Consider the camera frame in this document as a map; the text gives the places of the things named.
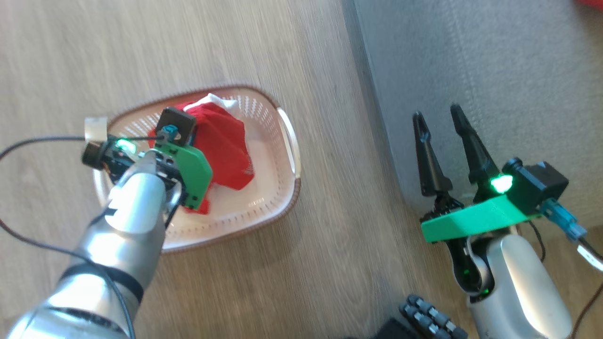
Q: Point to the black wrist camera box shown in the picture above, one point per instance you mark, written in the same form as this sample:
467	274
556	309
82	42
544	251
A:
541	183
176	120

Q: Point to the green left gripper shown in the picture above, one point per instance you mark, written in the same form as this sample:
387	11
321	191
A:
193	169

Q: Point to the grey fabric sofa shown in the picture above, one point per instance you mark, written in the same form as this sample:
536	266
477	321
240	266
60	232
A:
494	70

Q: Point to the white garment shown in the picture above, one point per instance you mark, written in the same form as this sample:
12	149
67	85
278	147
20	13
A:
219	101

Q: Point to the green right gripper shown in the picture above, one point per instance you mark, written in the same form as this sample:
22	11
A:
471	221

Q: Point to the red garment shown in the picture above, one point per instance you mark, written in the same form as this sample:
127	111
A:
226	146

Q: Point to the white tape tag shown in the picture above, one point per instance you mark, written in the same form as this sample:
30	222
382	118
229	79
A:
591	258
96	128

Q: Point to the white perforated laundry basket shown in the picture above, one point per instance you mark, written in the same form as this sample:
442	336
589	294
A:
264	197

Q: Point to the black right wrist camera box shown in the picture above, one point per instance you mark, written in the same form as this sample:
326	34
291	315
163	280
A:
541	183

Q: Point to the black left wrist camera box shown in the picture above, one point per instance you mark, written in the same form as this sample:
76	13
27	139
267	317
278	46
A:
176	120

